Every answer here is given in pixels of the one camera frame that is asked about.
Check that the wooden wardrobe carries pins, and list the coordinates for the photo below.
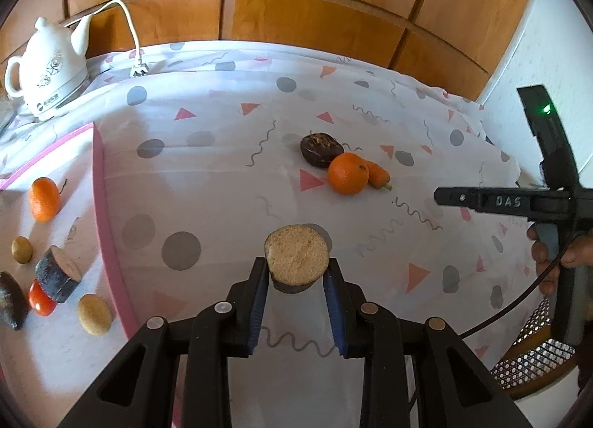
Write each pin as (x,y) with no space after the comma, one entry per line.
(301,1)

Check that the dark round radish half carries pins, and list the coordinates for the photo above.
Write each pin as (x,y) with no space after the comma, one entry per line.
(319,147)
(296,252)

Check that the carrot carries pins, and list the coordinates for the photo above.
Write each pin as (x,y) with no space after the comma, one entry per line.
(379,174)

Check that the dark avocado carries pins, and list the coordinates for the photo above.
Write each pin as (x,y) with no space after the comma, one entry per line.
(11,300)

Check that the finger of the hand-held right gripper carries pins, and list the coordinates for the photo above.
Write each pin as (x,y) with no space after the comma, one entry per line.
(482,201)

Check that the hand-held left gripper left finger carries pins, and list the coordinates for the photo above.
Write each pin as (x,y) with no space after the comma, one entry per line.
(257,316)

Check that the orange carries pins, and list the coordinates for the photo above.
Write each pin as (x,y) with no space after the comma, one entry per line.
(45,200)
(347,174)

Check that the round beige potato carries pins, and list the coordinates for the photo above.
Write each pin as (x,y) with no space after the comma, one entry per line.
(95,314)

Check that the person's right hand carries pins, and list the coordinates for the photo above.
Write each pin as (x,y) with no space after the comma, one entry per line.
(546,277)

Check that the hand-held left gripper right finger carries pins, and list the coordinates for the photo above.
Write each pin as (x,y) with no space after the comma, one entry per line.
(332,316)

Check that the white printed bed sheet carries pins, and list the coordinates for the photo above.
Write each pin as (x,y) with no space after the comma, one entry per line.
(222,140)

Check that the small yellow-green fruit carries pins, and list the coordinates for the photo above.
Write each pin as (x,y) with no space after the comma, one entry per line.
(22,250)

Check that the pink-rimmed box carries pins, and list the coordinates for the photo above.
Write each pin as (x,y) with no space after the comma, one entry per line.
(99,205)

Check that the white electric kettle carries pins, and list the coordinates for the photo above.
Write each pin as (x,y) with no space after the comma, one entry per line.
(48,71)

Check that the red tomato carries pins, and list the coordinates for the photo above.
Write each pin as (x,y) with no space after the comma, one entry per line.
(40,303)

